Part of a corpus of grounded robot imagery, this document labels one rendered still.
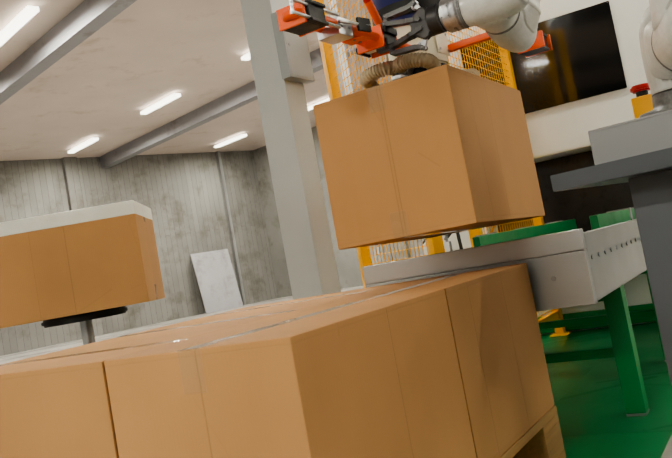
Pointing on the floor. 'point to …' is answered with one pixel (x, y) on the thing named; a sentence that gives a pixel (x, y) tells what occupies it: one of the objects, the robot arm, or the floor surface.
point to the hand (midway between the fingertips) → (374, 40)
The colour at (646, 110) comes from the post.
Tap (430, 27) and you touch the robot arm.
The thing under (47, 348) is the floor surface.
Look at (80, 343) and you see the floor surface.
